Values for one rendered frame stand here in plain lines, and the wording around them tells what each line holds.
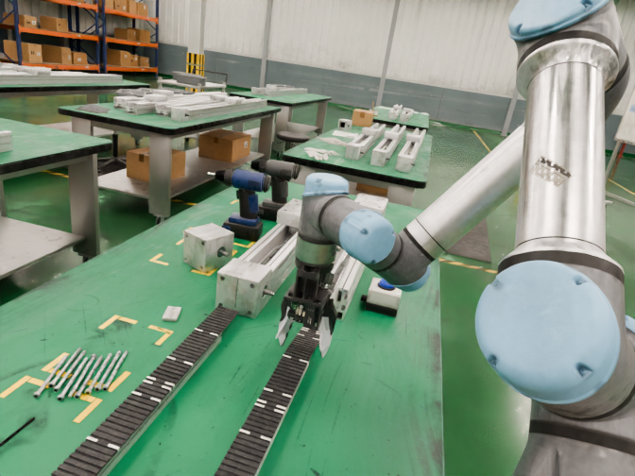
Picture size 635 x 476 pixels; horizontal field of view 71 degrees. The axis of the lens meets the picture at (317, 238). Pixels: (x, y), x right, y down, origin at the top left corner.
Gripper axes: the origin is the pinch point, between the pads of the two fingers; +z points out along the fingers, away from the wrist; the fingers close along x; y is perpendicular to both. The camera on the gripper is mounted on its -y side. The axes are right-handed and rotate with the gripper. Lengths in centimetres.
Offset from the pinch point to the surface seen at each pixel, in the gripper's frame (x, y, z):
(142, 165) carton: -205, -244, 46
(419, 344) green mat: 23.3, -17.0, 3.3
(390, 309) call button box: 15.3, -26.2, 1.3
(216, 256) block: -32.8, -27.3, -0.6
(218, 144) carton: -195, -362, 42
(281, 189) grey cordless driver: -32, -75, -9
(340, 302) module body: 3.6, -18.1, -1.4
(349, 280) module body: 4.0, -23.4, -5.2
